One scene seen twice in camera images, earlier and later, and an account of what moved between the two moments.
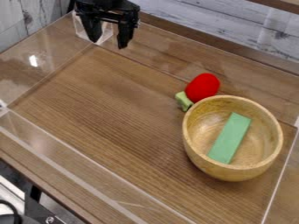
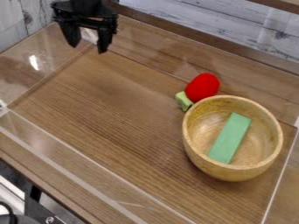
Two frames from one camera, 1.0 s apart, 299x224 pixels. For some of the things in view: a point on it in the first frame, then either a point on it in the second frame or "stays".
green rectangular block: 227,143 stays
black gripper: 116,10 → 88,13
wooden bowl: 232,136 stays
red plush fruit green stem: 200,86 stays
